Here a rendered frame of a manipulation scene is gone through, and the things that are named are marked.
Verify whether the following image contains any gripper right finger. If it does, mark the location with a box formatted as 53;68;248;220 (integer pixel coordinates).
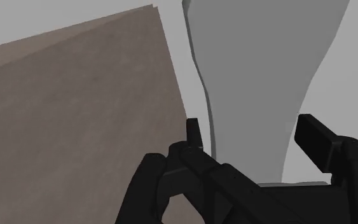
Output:
294;113;358;224

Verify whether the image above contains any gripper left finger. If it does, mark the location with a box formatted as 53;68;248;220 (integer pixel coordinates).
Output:
114;117;304;224

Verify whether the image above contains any white toilet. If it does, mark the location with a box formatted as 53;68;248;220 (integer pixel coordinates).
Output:
181;0;352;188

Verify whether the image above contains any brown wooden cabinet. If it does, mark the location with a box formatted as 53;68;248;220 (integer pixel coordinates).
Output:
0;3;206;224

